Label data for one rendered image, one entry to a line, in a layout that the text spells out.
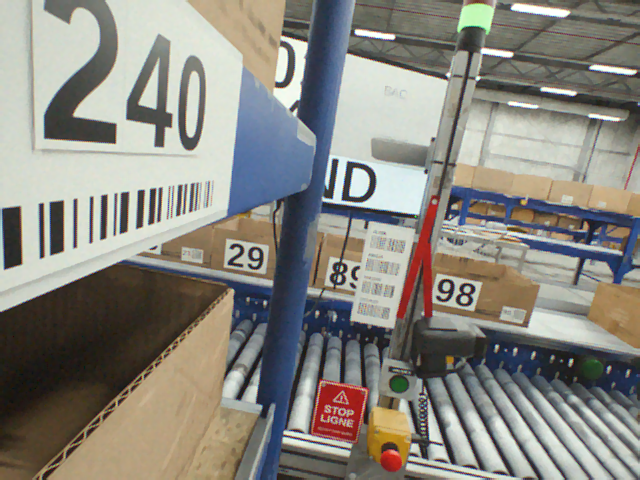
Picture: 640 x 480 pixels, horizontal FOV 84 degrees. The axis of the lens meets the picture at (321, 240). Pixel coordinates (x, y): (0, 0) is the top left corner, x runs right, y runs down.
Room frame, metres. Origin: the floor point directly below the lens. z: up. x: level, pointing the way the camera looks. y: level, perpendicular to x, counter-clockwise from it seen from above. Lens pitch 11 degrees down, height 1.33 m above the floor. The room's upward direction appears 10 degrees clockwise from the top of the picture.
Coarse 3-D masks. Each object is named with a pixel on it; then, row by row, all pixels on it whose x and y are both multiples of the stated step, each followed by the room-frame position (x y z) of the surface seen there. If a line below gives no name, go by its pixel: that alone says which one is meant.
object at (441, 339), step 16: (432, 320) 0.63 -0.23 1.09; (448, 320) 0.63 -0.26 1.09; (416, 336) 0.61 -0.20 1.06; (432, 336) 0.59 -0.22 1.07; (448, 336) 0.59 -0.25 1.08; (464, 336) 0.59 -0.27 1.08; (480, 336) 0.59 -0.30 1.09; (432, 352) 0.59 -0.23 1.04; (448, 352) 0.59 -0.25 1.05; (464, 352) 0.58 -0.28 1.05; (480, 352) 0.58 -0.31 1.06; (416, 368) 0.62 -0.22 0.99; (432, 368) 0.60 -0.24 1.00
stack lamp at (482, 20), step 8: (464, 0) 0.68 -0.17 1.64; (472, 0) 0.65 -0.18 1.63; (480, 0) 0.65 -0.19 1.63; (488, 0) 0.65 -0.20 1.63; (464, 8) 0.66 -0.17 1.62; (472, 8) 0.65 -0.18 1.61; (480, 8) 0.65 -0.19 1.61; (488, 8) 0.65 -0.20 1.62; (464, 16) 0.66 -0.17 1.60; (472, 16) 0.65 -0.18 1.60; (480, 16) 0.65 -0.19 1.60; (488, 16) 0.65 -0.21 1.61; (464, 24) 0.66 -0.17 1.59; (472, 24) 0.65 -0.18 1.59; (480, 24) 0.65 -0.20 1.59; (488, 24) 0.65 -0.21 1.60; (488, 32) 0.67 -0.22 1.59
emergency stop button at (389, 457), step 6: (390, 450) 0.55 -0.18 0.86; (384, 456) 0.55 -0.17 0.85; (390, 456) 0.55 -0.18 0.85; (396, 456) 0.55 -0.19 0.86; (384, 462) 0.55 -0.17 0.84; (390, 462) 0.54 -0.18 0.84; (396, 462) 0.54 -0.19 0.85; (402, 462) 0.55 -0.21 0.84; (384, 468) 0.55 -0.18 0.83; (390, 468) 0.54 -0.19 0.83; (396, 468) 0.54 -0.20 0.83
